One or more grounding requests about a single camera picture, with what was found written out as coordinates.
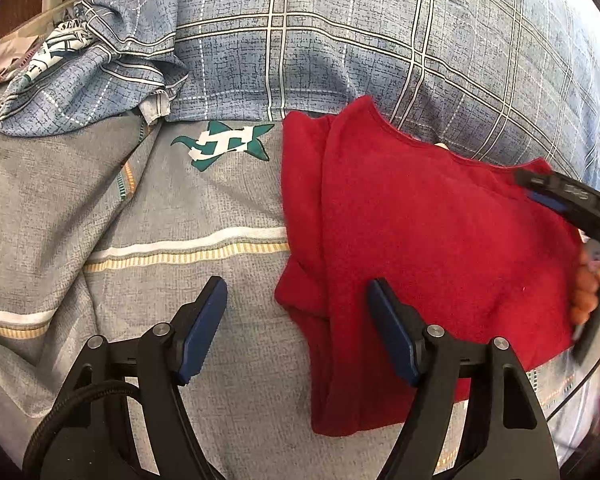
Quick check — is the person's right hand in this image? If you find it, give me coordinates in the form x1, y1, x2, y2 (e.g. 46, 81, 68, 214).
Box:
569, 250, 600, 326

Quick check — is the crumpled light grey cloth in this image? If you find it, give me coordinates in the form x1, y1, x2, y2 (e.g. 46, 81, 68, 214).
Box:
0, 36, 41, 84

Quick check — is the grey striped bed sheet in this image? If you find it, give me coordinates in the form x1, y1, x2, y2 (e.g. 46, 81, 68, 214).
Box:
0, 112, 398, 479

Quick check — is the black braided cable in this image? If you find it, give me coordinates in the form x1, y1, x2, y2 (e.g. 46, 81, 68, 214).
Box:
21, 379, 142, 480

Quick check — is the red long-sleeve garment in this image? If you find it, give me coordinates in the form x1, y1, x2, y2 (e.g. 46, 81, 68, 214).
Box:
275, 97, 581, 437

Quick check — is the blue plaid duvet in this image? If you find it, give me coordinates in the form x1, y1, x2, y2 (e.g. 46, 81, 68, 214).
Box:
0, 0, 600, 190

